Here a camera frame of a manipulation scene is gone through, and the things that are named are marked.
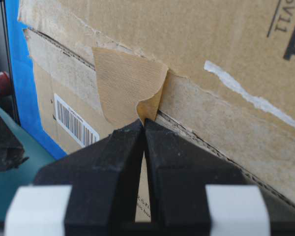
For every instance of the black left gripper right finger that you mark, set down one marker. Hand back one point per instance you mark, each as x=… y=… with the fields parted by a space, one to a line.
x=198 y=194

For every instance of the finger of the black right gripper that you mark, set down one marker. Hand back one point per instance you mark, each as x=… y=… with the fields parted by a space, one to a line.
x=12 y=153

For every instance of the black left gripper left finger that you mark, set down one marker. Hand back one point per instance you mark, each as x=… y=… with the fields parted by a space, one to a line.
x=87 y=193

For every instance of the brown packing tape strip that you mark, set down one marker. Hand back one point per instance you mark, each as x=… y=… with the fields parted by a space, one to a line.
x=130 y=87

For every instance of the blue board behind box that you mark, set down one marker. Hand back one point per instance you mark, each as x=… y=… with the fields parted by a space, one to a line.
x=23 y=81

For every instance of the brown cardboard box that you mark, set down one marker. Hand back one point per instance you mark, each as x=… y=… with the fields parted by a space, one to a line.
x=230 y=85

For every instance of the red cylindrical can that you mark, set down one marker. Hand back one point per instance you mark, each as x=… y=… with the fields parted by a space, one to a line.
x=5 y=84

